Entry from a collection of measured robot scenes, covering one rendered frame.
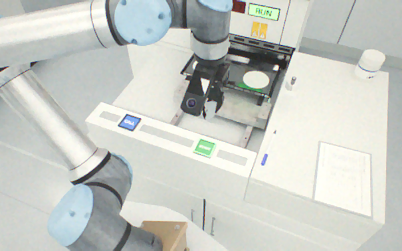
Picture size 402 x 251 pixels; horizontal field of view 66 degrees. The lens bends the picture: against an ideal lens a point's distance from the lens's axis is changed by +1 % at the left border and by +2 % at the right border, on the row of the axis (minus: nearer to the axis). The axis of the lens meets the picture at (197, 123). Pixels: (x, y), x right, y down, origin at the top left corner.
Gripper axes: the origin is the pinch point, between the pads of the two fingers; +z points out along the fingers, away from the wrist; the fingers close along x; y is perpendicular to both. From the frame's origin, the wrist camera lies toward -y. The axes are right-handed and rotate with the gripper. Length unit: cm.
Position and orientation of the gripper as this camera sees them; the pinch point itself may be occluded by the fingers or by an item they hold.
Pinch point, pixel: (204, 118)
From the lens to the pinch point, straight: 80.8
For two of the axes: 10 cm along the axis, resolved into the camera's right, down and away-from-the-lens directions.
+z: 0.0, 6.5, 7.6
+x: -9.2, -2.9, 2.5
